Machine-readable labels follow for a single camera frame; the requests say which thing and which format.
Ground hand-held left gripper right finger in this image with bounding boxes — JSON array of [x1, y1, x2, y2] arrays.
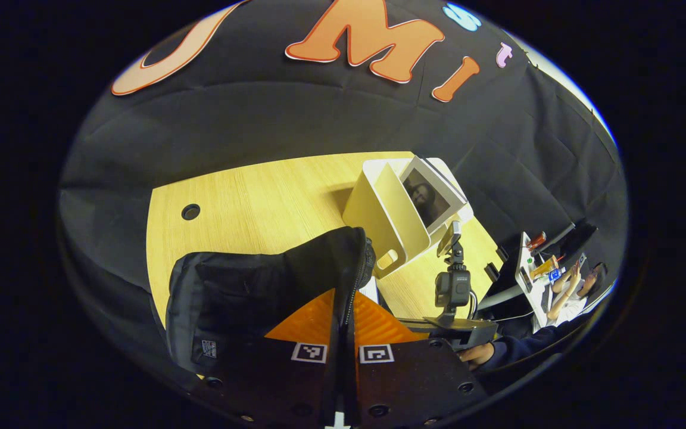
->
[[346, 291, 489, 427]]

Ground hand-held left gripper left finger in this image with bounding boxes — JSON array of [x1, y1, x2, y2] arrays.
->
[[191, 289, 338, 427]]

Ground black schoolbag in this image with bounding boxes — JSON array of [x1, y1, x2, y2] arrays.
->
[[164, 225, 379, 376]]

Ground white portrait cover book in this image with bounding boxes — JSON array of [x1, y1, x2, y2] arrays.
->
[[400, 156, 469, 234]]

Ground white desktop bookshelf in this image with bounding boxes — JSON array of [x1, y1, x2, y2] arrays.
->
[[342, 156, 475, 279]]

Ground white office desk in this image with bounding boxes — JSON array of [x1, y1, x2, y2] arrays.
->
[[477, 231, 558, 325]]

